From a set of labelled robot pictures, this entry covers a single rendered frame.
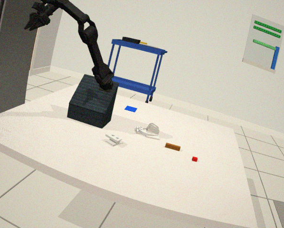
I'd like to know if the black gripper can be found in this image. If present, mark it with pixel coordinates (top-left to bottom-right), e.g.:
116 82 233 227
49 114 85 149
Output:
24 5 53 31

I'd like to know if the brown rectangular block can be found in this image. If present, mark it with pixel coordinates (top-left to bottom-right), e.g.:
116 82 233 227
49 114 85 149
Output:
165 143 180 151

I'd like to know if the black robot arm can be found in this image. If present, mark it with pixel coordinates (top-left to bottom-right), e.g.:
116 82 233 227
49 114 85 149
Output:
32 0 114 92

